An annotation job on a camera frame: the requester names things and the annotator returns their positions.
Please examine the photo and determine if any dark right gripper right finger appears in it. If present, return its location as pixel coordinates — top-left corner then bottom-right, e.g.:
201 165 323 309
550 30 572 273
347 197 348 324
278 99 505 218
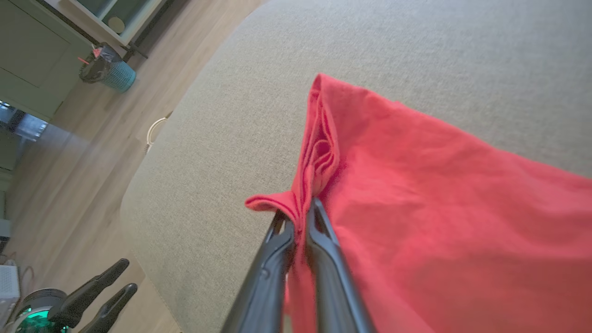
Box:
304 197 376 333

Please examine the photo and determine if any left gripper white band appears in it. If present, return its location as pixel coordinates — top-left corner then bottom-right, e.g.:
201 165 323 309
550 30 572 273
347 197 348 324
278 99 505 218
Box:
8 258 139 333

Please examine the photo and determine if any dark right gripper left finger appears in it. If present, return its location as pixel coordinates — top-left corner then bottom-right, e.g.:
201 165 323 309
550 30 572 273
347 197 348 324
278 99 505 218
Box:
221 208 297 333

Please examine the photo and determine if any plain red garment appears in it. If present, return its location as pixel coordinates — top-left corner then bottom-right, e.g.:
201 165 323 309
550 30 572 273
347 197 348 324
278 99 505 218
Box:
245 73 592 333

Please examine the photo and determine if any white box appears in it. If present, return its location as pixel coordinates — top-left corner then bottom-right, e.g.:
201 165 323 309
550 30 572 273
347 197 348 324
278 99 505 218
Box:
0 264 22 316

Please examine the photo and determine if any teal laundry basket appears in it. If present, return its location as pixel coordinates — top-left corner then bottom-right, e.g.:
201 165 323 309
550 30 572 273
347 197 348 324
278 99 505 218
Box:
78 42 137 94

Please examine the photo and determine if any grey fabric sofa seat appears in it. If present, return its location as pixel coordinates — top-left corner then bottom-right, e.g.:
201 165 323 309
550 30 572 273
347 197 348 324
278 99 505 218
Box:
119 0 592 333

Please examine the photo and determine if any pale green cabinet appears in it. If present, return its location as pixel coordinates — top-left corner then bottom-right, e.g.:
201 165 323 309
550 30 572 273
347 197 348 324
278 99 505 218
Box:
0 0 95 122

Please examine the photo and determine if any white framed glass shelf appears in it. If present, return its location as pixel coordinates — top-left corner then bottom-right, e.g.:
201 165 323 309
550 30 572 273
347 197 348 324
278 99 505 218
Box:
44 0 169 48

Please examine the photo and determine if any white curved hose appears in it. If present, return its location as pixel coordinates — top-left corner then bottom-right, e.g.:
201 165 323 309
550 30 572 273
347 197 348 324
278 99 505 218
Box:
145 110 175 156

